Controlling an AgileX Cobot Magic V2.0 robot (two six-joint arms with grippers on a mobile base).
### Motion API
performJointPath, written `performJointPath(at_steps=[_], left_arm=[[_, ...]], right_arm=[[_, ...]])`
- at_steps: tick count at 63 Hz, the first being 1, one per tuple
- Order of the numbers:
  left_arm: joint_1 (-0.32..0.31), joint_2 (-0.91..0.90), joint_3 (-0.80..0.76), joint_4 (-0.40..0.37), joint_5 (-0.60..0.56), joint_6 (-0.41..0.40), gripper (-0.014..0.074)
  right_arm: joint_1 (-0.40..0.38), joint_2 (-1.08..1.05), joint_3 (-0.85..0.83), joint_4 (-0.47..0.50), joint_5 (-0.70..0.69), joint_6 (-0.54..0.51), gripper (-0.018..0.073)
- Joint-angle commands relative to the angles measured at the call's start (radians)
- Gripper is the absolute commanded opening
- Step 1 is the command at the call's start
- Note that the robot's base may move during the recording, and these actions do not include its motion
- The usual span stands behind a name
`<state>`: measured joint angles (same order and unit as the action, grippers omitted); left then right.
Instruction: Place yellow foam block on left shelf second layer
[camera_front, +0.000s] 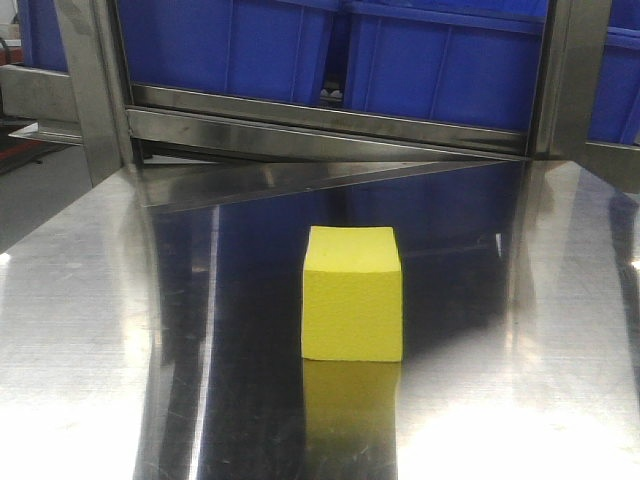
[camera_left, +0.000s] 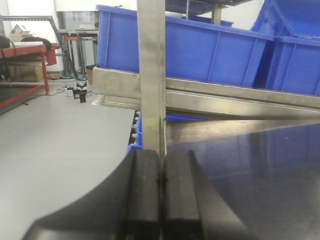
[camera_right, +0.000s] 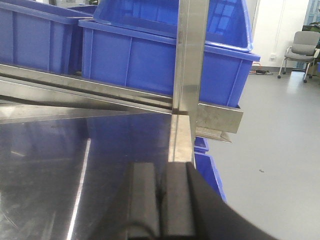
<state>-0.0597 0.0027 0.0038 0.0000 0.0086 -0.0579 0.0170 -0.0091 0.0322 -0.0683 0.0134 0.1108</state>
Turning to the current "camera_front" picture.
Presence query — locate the blue plastic bin far left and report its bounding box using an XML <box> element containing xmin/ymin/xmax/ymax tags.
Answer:
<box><xmin>17</xmin><ymin>0</ymin><xmax>68</xmax><ymax>72</ymax></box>

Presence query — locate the blue plastic bin far right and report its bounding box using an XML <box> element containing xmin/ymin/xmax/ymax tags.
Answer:
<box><xmin>588</xmin><ymin>1</ymin><xmax>639</xmax><ymax>145</ymax></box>

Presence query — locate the blue plastic bin centre-left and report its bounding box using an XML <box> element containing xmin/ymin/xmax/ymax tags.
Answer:
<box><xmin>118</xmin><ymin>1</ymin><xmax>340</xmax><ymax>105</ymax></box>

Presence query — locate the blue plastic bin centre-right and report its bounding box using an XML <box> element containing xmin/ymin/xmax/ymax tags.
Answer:
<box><xmin>343</xmin><ymin>1</ymin><xmax>543</xmax><ymax>131</ymax></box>

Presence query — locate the yellow foam block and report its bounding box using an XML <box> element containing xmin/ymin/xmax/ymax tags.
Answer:
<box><xmin>301</xmin><ymin>226</ymin><xmax>403</xmax><ymax>363</ymax></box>

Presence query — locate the stainless steel shelf rack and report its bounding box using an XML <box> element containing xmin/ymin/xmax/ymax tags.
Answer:
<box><xmin>1</xmin><ymin>1</ymin><xmax>639</xmax><ymax>195</ymax></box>

